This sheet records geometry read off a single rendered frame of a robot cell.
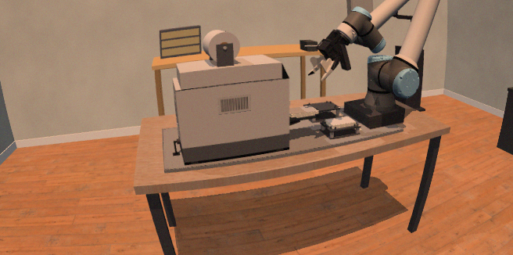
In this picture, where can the beige cylinder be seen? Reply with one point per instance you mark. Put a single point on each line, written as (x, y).
(216, 37)

